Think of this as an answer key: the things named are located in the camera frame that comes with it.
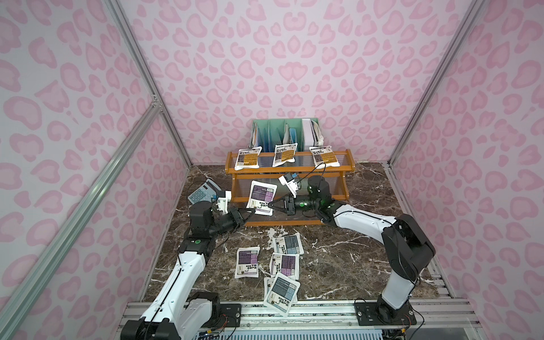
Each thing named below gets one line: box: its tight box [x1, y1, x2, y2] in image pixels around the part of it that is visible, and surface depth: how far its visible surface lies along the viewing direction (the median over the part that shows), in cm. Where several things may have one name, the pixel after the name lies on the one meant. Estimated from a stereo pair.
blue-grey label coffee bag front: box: [262, 272, 302, 318], surface depth 78 cm
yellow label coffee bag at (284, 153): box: [272, 142, 299, 168], surface depth 83 cm
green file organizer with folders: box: [249, 117, 324, 152], surface depth 103 cm
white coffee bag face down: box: [234, 145, 263, 171], surface depth 81 cm
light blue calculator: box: [187, 178, 222, 205], surface depth 109 cm
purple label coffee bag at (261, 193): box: [245, 179, 278, 217], surface depth 80 cm
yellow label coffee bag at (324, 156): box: [308, 145, 341, 170], surface depth 82 cm
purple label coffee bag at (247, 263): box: [234, 246, 261, 279], surface depth 86 cm
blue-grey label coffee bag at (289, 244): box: [272, 233, 304, 255], surface depth 91 cm
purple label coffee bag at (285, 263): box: [269, 252, 300, 280], surface depth 86 cm
